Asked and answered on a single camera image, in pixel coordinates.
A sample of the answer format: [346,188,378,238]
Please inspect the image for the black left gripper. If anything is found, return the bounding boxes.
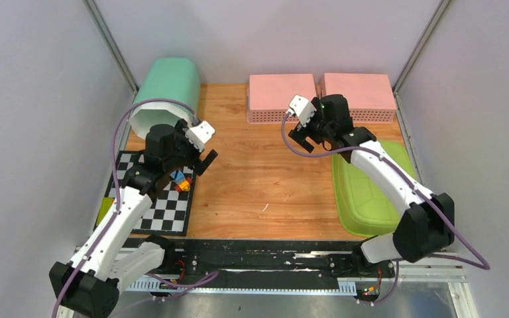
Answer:
[164,119,217,175]

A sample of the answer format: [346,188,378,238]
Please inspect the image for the pink perforated plastic basket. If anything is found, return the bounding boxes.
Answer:
[246,74,317,124]

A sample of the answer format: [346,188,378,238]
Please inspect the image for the mint green trash bin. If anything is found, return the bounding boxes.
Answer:
[129,58,200,139]

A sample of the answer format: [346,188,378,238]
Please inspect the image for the large lime green tub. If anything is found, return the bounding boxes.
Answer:
[331,154,400,238]

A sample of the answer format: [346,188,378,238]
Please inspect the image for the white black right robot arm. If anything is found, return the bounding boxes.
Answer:
[281,94,455,277]

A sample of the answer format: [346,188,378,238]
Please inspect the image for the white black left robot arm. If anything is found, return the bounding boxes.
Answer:
[49,119,217,317]

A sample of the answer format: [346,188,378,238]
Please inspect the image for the blue yellow toy car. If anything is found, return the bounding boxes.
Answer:
[170,170,193,193]

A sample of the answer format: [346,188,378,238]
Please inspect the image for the black white checkerboard mat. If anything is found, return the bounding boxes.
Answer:
[104,150,196,236]

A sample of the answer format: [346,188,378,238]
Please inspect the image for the green orange toy block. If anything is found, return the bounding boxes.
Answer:
[95,197,115,227]

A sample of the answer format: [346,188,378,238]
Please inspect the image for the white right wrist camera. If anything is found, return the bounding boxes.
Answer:
[288,95,316,127]

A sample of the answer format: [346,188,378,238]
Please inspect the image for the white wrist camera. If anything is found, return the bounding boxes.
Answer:
[288,95,316,127]
[185,121,215,152]

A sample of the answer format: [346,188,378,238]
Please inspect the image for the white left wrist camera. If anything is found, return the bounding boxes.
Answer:
[185,121,215,152]

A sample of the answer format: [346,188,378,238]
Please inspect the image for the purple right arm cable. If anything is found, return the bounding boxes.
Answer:
[280,111,491,306]

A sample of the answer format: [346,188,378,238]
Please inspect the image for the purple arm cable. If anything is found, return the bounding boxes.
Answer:
[50,98,220,318]
[280,111,491,306]

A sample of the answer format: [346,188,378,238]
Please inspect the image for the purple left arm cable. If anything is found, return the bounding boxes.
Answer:
[50,98,220,318]

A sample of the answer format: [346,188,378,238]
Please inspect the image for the left aluminium frame post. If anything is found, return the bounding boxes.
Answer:
[82,0,139,95]

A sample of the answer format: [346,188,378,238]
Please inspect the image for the aluminium frame post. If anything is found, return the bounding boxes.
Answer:
[392,0,454,95]
[82,0,139,95]

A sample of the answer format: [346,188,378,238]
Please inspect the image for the right aluminium frame post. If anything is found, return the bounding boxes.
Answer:
[392,0,454,95]

